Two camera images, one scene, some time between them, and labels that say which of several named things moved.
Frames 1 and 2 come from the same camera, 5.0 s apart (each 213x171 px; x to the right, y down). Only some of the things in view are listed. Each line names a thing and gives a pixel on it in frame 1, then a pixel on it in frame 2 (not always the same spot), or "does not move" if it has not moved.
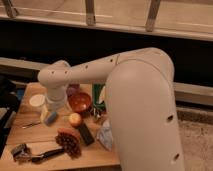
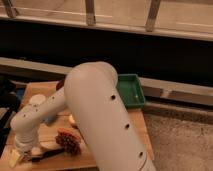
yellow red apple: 75,118 does not move
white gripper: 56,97 -> 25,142
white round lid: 37,100 does not move
